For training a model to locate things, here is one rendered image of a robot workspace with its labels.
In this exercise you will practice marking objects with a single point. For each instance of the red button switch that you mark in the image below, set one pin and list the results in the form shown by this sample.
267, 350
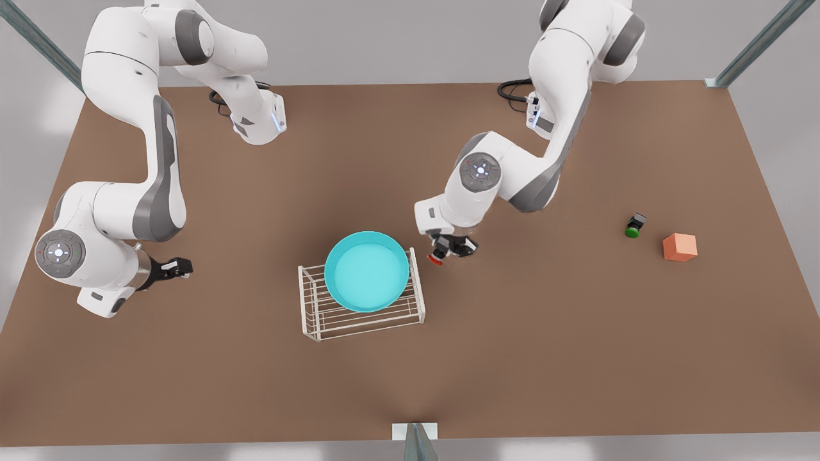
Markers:
435, 257

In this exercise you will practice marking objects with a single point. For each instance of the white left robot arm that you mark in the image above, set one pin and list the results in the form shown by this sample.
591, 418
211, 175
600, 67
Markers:
551, 134

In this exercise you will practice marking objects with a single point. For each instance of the green button switch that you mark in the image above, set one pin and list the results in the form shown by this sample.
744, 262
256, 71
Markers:
634, 226

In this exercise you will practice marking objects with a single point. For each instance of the orange cube block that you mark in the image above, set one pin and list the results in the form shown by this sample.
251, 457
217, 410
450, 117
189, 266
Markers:
680, 247

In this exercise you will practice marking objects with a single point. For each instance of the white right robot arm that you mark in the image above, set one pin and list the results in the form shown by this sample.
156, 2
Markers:
157, 179

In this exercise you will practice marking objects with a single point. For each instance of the silver frame post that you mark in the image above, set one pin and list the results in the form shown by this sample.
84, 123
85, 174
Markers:
756, 45
45, 41
418, 440

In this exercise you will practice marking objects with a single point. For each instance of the turquoise plate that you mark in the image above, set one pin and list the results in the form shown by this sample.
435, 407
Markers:
366, 271

